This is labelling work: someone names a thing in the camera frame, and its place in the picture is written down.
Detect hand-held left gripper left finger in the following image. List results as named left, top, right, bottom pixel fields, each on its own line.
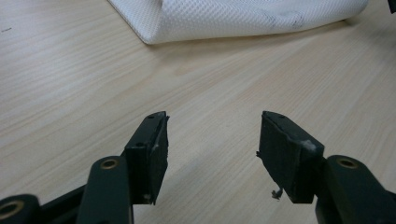
left=120, top=111, right=171, bottom=206

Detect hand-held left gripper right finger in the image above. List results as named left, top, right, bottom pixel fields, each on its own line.
left=257, top=110, right=327, bottom=204

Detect white textured towel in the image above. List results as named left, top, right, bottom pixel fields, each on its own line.
left=106, top=0, right=370, bottom=46

